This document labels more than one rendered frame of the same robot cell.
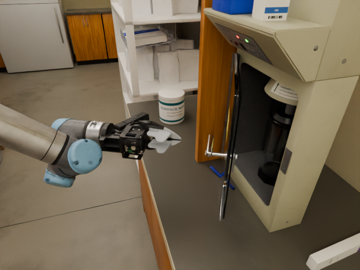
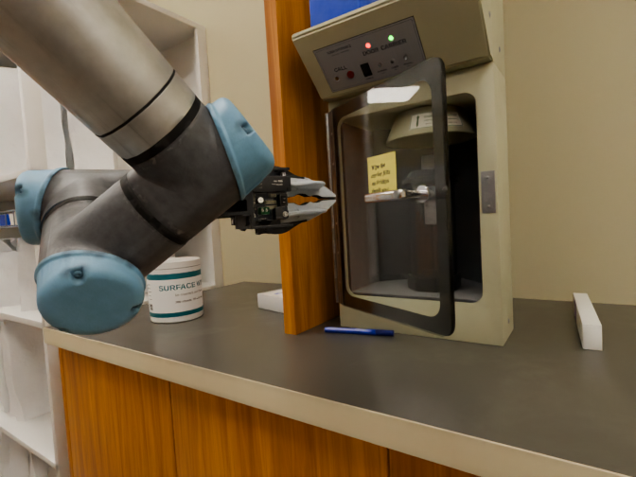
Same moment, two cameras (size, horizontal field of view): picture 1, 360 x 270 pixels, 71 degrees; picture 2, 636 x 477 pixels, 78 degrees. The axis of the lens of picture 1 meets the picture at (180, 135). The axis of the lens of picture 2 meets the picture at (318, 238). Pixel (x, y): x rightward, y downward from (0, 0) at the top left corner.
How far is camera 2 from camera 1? 0.58 m
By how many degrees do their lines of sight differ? 47
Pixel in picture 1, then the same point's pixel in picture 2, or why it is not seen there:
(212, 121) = (306, 242)
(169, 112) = (179, 292)
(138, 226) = not seen: outside the picture
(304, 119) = (495, 114)
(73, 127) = (102, 173)
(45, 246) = not seen: outside the picture
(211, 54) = (292, 121)
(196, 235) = (430, 389)
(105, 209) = not seen: outside the picture
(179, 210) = (352, 379)
